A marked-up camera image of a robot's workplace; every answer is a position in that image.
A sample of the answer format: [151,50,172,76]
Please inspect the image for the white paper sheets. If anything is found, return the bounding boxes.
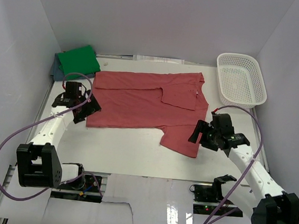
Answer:
[133,54,185,65]

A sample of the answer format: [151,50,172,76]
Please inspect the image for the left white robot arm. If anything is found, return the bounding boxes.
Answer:
[16,82,101,189]

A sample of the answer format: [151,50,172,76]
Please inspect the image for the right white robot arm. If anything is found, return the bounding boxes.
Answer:
[189,112,299,224]

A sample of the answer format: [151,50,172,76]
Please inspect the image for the blue folded t-shirt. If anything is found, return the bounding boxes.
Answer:
[50,54,85,82]

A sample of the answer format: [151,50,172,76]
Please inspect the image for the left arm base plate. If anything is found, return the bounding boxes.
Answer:
[56,174,104,203]

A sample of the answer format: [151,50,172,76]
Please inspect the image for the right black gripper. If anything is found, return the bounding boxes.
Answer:
[187,119,221,152]

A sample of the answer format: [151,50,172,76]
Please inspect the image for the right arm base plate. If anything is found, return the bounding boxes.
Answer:
[189,183,243,218]

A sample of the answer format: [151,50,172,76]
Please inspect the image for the white plastic basket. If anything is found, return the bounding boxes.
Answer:
[216,53,267,109]

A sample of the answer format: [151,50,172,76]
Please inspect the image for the red t-shirt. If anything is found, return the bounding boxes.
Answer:
[86,71,208,158]

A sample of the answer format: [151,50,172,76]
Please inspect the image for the green folded t-shirt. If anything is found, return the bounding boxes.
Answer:
[56,45,101,79]

